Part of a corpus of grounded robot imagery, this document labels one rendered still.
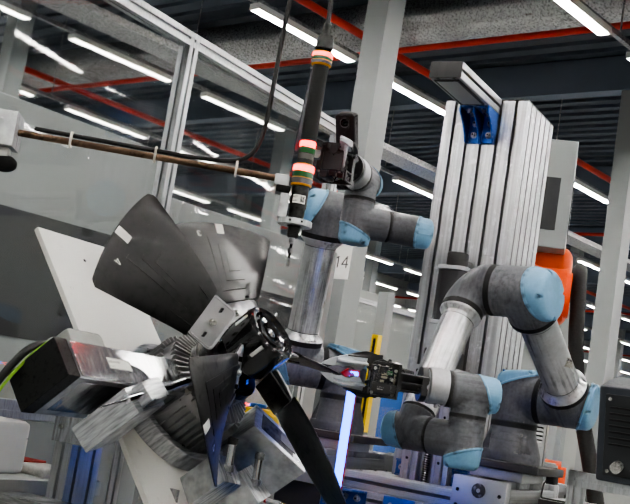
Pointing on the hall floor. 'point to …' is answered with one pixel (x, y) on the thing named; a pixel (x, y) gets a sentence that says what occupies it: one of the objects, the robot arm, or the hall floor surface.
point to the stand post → (73, 473)
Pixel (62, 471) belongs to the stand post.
